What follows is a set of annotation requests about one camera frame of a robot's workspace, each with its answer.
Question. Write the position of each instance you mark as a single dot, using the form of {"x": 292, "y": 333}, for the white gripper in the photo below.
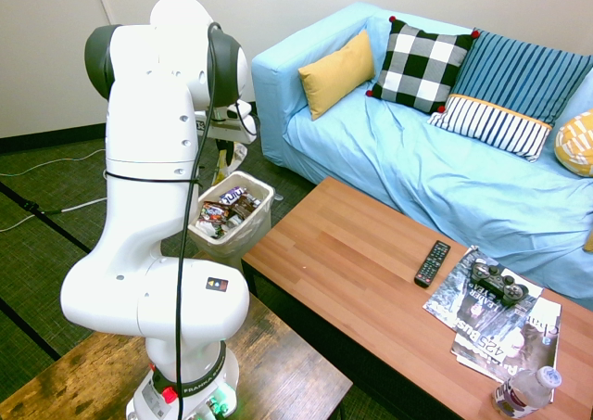
{"x": 227, "y": 128}

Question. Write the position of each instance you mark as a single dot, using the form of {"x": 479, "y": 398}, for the white yellow chip bag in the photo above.
{"x": 240, "y": 155}

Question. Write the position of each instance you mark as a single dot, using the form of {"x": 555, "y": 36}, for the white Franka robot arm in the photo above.
{"x": 148, "y": 207}

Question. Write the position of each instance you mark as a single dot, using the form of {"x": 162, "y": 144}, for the white trash bin with liner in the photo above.
{"x": 250, "y": 234}

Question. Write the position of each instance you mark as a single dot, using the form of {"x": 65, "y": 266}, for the purple snack wrapper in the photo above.
{"x": 231, "y": 195}

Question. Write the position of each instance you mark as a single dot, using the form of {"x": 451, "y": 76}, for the dark brown snack wrapper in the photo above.
{"x": 245, "y": 204}

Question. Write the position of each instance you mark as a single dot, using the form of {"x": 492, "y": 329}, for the red brown snack wrapper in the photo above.
{"x": 215, "y": 212}

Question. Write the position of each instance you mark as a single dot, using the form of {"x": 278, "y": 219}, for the plain yellow pillow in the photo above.
{"x": 336, "y": 74}

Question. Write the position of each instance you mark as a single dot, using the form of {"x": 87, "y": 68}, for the wooden coffee table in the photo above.
{"x": 347, "y": 276}

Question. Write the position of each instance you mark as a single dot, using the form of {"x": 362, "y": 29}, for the black white checkered pillow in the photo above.
{"x": 421, "y": 65}

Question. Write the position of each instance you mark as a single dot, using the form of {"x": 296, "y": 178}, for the rustic wooden robot table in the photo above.
{"x": 278, "y": 369}

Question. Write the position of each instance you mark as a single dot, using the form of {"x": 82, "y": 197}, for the black tv remote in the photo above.
{"x": 432, "y": 264}

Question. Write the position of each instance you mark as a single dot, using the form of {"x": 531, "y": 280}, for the light blue sofa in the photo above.
{"x": 463, "y": 188}

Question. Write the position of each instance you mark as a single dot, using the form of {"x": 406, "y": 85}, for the white navy striped pillow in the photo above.
{"x": 495, "y": 125}

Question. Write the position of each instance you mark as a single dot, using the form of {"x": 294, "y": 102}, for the dark leader cover magazine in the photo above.
{"x": 456, "y": 299}

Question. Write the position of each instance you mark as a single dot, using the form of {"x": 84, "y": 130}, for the black game controller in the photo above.
{"x": 498, "y": 283}

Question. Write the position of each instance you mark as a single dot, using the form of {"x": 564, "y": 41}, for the blue striped pillow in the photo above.
{"x": 519, "y": 77}

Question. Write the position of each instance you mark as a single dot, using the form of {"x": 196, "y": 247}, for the yellow white patterned pillow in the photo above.
{"x": 576, "y": 144}

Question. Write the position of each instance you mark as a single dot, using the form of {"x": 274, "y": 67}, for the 425 business magazine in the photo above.
{"x": 523, "y": 350}

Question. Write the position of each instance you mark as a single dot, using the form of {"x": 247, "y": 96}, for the orange cushion corner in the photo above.
{"x": 589, "y": 241}

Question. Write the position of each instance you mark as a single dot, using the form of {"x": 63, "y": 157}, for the clear plastic water bottle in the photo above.
{"x": 526, "y": 392}

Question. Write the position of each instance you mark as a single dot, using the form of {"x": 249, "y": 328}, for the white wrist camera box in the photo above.
{"x": 238, "y": 112}

